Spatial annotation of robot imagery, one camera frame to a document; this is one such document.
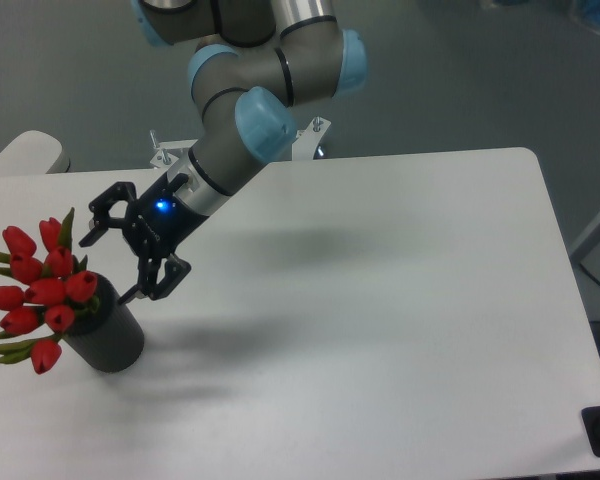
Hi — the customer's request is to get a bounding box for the white chair armrest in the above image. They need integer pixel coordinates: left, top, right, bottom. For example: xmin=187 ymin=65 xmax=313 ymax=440
xmin=0 ymin=130 xmax=71 ymax=177

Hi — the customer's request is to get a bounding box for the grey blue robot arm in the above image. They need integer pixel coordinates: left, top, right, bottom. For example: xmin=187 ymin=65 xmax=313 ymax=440
xmin=82 ymin=1 xmax=368 ymax=303

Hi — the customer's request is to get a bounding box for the red tulip bouquet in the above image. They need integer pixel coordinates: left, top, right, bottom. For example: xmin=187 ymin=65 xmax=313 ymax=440
xmin=0 ymin=209 xmax=103 ymax=375

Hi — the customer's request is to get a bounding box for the dark grey ribbed vase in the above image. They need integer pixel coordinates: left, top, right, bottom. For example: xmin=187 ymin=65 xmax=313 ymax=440
xmin=64 ymin=274 xmax=145 ymax=373

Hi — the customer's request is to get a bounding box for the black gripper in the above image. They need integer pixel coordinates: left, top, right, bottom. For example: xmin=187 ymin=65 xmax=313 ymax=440
xmin=78 ymin=177 xmax=207 ymax=305

